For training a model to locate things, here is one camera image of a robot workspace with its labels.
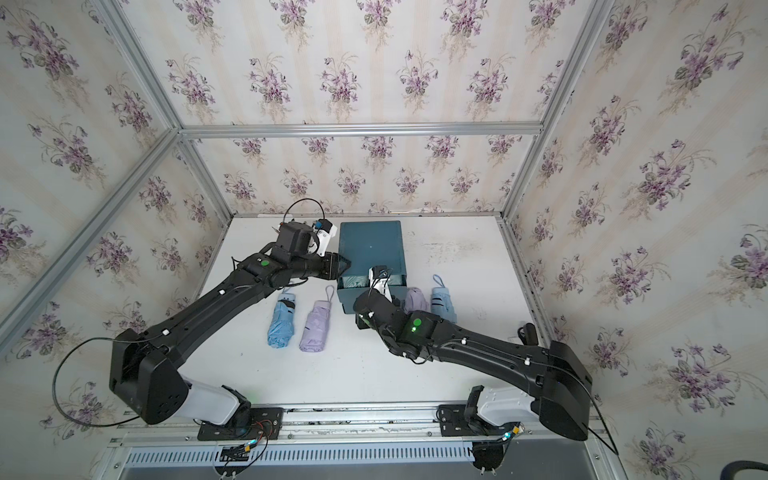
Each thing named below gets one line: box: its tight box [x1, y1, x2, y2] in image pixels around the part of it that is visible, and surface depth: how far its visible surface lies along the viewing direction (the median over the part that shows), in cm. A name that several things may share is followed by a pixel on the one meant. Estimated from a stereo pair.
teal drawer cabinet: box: [336, 221, 407, 314], surface depth 83 cm
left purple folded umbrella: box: [299, 285, 334, 352], surface depth 90 cm
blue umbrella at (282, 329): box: [267, 288, 296, 349], surface depth 88 cm
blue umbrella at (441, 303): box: [430, 274, 458, 324], surface depth 95 cm
